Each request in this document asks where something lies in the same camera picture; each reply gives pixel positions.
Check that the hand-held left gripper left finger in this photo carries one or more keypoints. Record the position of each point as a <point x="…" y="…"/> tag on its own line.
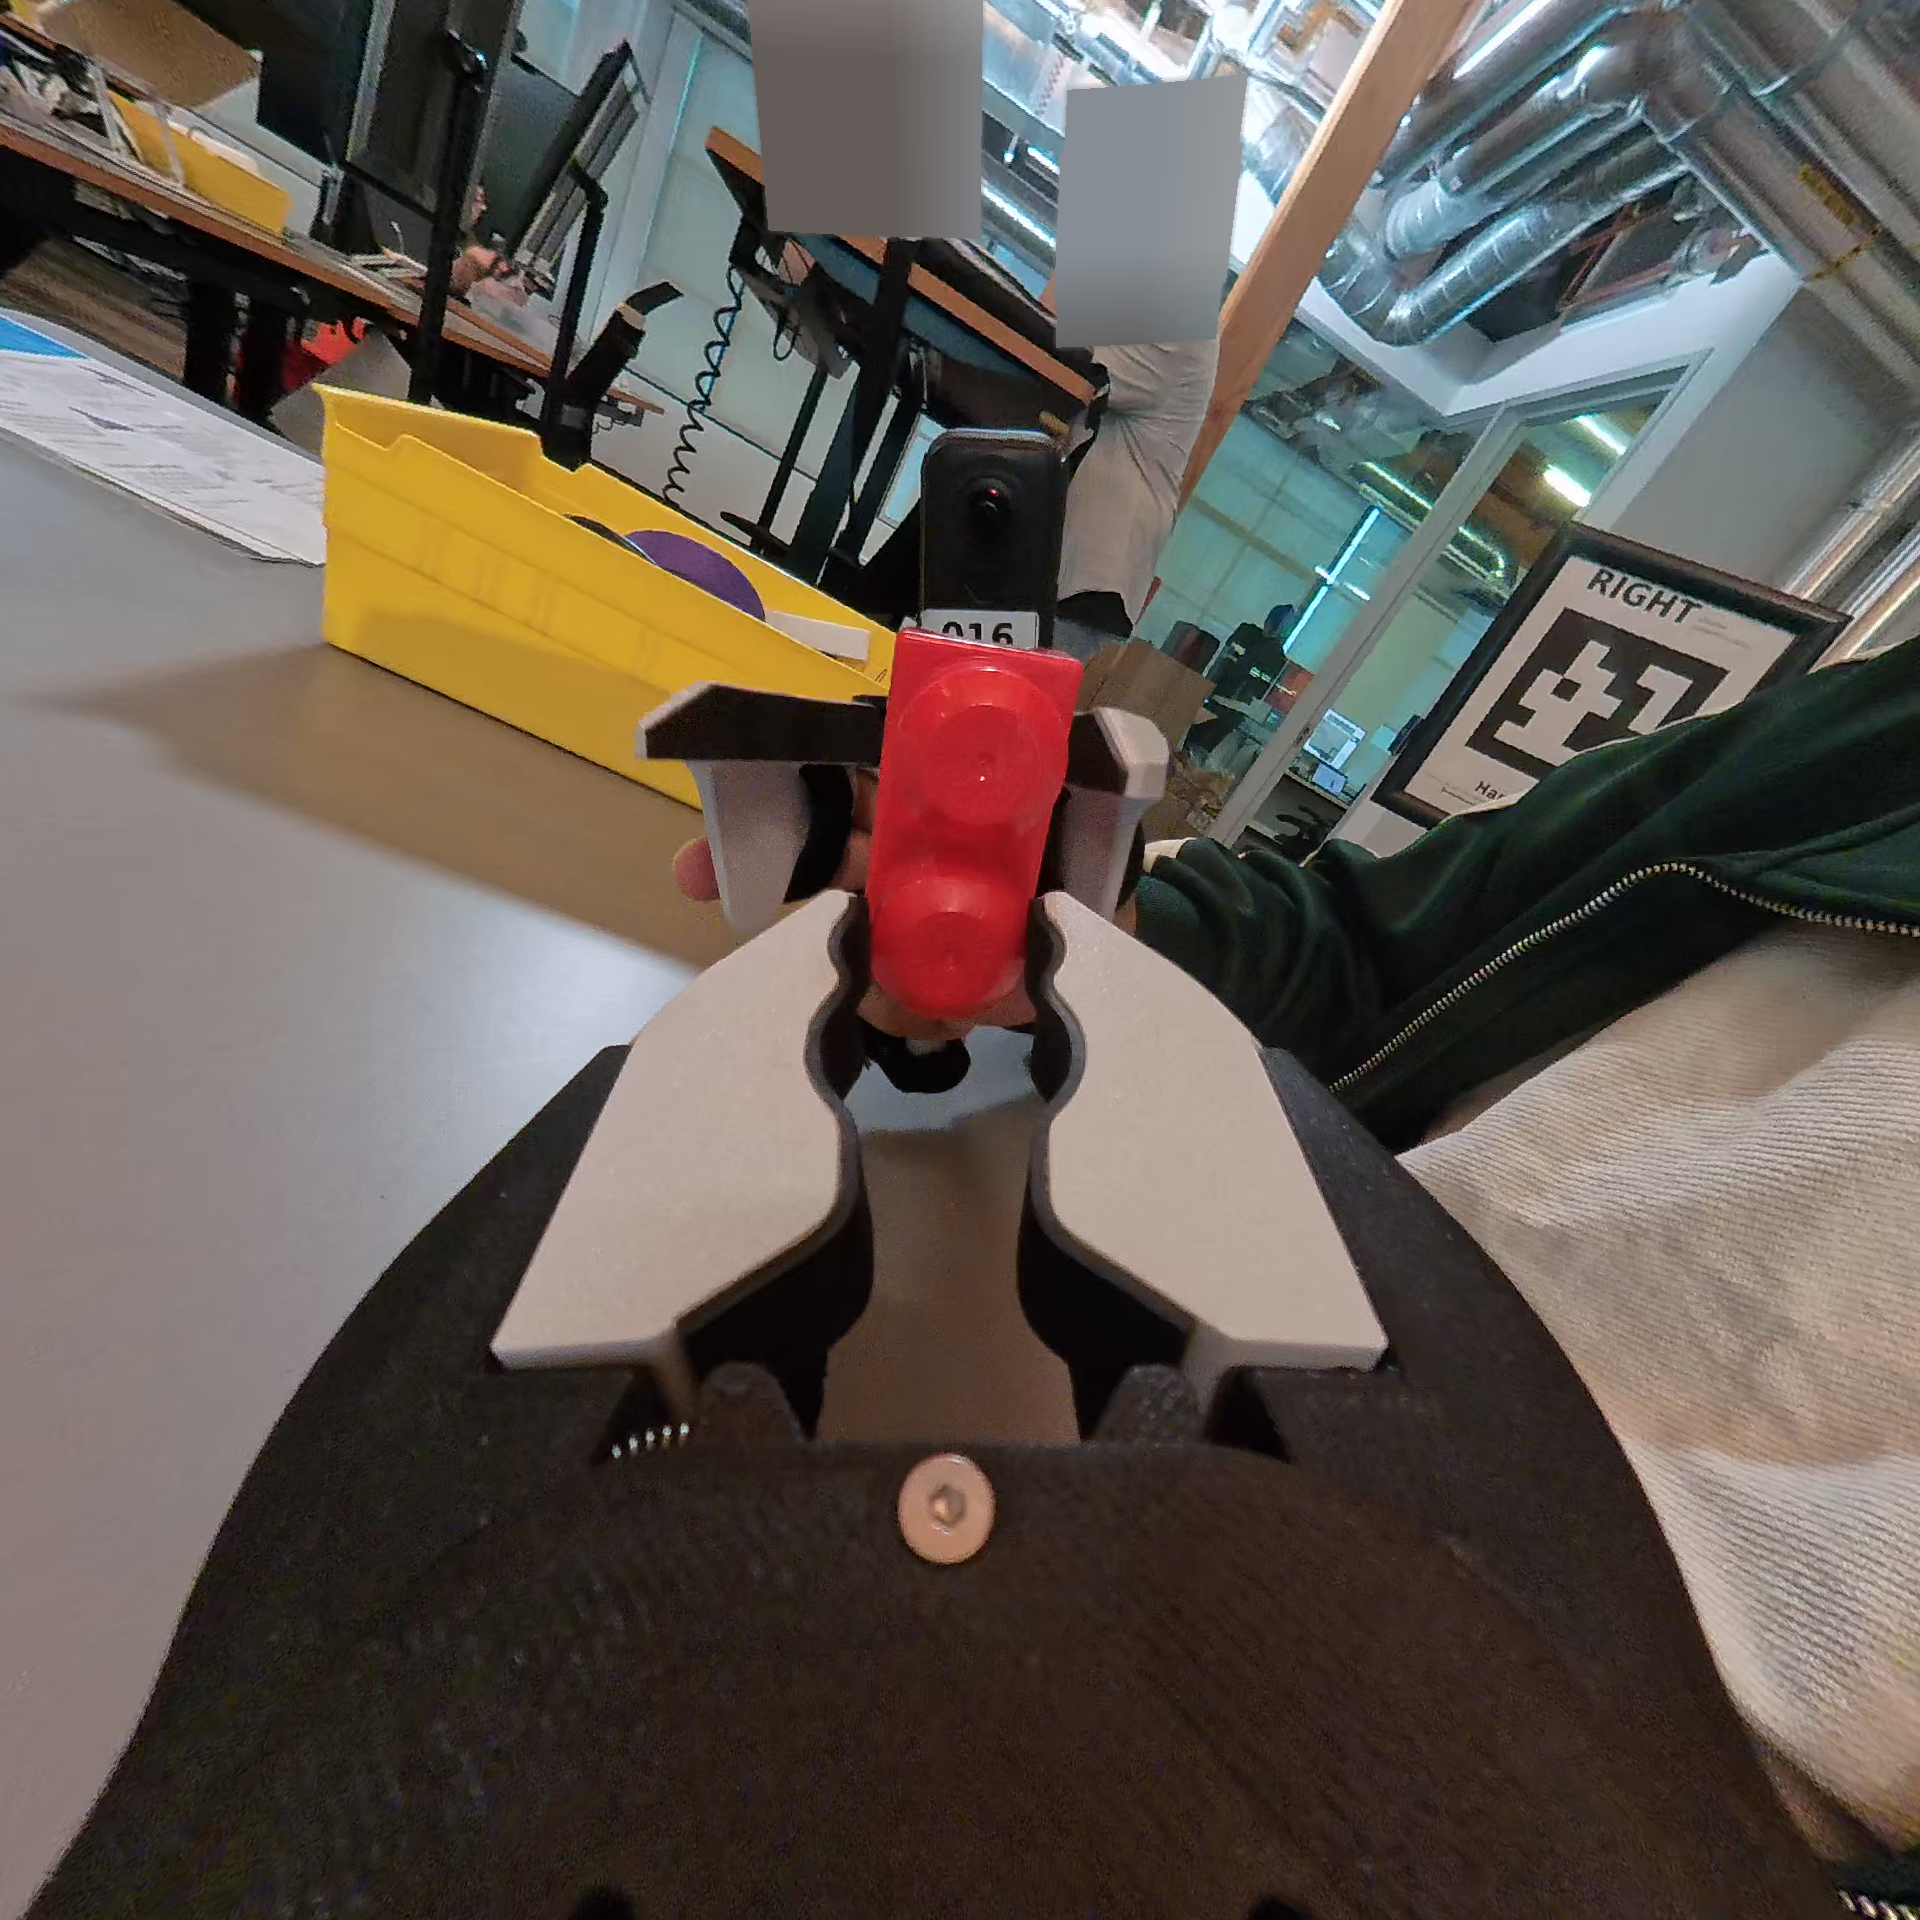
<point x="692" y="1171"/>

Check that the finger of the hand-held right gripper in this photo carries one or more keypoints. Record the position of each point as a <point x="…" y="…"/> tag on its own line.
<point x="750" y="810"/>
<point x="1119" y="810"/>

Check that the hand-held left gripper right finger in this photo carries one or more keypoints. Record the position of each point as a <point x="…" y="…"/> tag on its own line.
<point x="1200" y="1171"/>

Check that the red toy brick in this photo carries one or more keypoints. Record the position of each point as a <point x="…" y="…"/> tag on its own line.
<point x="960" y="839"/>

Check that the white segmented block strip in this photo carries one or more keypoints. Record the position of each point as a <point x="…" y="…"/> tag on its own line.
<point x="821" y="633"/>

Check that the yellow plastic bin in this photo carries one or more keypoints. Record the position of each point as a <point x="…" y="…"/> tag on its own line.
<point x="480" y="630"/>
<point x="212" y="172"/>

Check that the person's right forearm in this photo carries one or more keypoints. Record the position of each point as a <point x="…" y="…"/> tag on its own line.
<point x="1576" y="810"/>

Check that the black standing desk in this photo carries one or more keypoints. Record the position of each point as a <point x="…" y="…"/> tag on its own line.
<point x="901" y="299"/>

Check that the grey desk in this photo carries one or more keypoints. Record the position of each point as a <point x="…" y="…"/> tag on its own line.
<point x="301" y="1049"/>

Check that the wooden-top work desk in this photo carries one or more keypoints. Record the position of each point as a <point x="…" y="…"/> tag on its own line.
<point x="301" y="270"/>

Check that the person's right hand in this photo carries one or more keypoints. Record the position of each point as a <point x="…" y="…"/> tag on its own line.
<point x="697" y="873"/>

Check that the brown cardboard boxes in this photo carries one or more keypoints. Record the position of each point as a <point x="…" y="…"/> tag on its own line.
<point x="1149" y="697"/>

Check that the purple disc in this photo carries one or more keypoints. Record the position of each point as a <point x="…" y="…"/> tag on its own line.
<point x="692" y="570"/>

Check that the black item in bin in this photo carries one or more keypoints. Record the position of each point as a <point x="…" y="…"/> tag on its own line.
<point x="599" y="528"/>

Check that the person's green zip jacket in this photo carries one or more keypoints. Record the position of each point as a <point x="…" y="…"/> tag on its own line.
<point x="1500" y="974"/>

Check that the slanted wooden beam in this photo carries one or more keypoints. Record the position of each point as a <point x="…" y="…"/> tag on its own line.
<point x="1320" y="225"/>

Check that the large framed marker poster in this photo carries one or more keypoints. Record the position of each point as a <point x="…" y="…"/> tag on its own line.
<point x="1621" y="691"/>

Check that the person's white knit sweater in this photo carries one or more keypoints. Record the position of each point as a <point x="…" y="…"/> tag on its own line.
<point x="1724" y="1348"/>

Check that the silver ventilation ducts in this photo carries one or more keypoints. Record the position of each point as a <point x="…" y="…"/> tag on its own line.
<point x="1576" y="148"/>

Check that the printed paper sheet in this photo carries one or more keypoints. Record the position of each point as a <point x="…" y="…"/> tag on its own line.
<point x="150" y="435"/>

